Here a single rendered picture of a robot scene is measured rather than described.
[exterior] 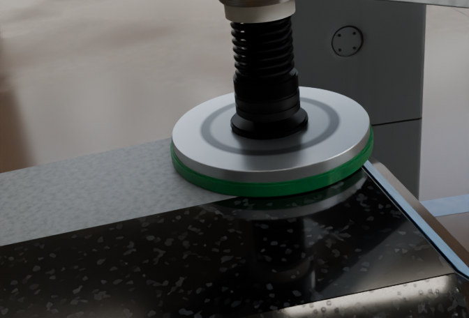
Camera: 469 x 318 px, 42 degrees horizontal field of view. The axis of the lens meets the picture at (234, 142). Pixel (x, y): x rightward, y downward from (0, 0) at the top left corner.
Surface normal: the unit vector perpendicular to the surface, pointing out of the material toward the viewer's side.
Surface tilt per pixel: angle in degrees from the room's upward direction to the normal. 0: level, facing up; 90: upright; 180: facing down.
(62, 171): 0
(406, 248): 0
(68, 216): 0
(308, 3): 90
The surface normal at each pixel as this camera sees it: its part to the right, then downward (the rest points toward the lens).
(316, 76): 0.11, 0.44
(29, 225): -0.10, -0.89
